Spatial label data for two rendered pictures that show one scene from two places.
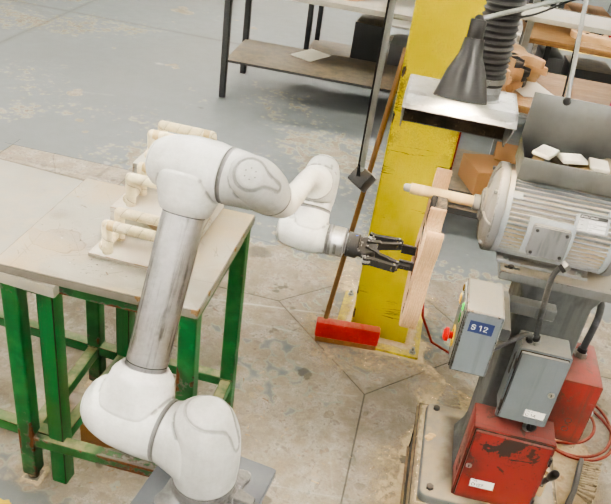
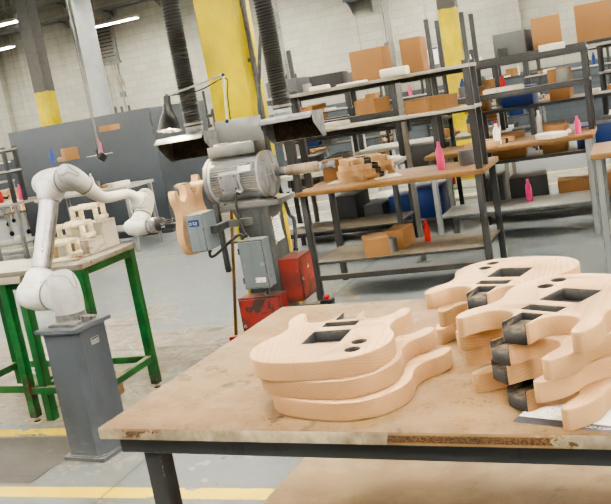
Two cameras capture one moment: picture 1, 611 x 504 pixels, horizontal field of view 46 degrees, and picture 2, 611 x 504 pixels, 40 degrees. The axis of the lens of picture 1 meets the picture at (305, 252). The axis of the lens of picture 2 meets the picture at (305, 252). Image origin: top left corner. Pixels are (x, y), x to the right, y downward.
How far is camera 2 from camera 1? 3.42 m
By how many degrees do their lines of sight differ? 26
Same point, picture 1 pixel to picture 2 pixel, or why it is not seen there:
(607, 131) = (250, 128)
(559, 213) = (231, 168)
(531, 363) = (244, 248)
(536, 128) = (222, 139)
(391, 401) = not seen: hidden behind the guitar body
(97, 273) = not seen: hidden behind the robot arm
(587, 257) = (249, 184)
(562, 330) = (262, 230)
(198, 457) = (55, 288)
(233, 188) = (57, 177)
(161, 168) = (35, 182)
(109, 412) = (24, 287)
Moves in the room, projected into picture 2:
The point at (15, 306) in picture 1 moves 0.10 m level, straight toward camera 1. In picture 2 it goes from (7, 298) to (5, 301)
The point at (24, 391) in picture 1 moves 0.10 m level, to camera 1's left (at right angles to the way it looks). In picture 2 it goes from (20, 354) to (5, 355)
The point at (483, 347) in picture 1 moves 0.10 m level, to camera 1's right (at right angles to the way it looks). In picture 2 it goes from (199, 233) to (217, 231)
